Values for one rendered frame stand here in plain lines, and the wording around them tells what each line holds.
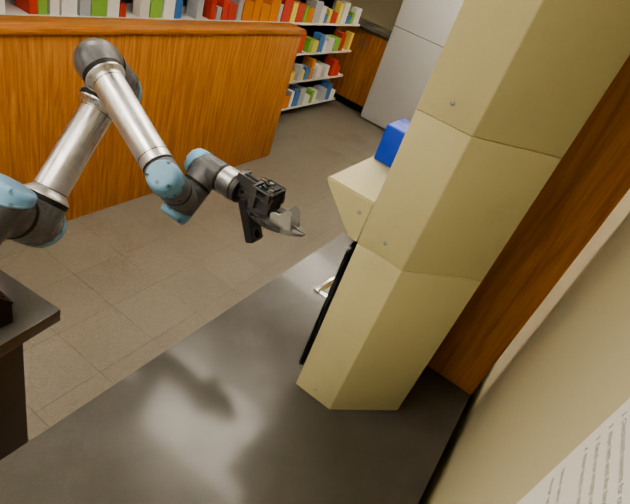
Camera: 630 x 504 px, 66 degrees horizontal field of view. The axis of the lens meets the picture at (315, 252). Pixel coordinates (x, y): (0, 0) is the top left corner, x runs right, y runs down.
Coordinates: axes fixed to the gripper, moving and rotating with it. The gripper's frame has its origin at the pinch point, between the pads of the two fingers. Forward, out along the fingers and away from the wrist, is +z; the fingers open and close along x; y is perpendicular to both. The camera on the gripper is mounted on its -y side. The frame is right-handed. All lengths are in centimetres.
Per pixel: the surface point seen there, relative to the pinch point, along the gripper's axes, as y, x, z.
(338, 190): 18.2, -4.9, 7.4
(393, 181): 25.8, -5.0, 17.3
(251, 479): -37, -33, 23
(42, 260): -131, 36, -156
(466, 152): 36.9, -4.6, 27.0
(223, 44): -27, 179, -179
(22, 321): -37, -41, -43
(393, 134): 27.2, 14.9, 7.3
